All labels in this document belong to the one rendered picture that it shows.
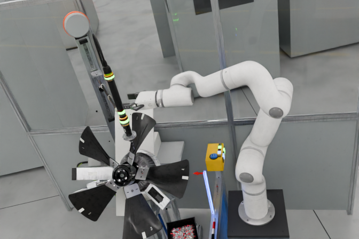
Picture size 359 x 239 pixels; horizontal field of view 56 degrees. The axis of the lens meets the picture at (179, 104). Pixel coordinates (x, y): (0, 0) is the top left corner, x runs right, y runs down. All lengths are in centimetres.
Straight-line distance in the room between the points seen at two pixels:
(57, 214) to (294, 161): 233
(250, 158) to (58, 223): 245
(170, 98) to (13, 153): 304
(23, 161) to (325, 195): 322
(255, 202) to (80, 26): 143
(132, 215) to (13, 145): 255
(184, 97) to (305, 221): 190
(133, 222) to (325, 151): 147
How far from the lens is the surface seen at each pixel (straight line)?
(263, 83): 135
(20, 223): 390
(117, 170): 191
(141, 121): 190
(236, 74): 136
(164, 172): 189
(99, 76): 221
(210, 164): 208
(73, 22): 220
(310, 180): 287
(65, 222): 362
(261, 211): 186
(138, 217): 194
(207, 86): 142
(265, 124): 147
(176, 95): 151
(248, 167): 157
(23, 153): 430
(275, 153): 266
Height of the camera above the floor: 244
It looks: 32 degrees down
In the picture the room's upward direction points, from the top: 13 degrees counter-clockwise
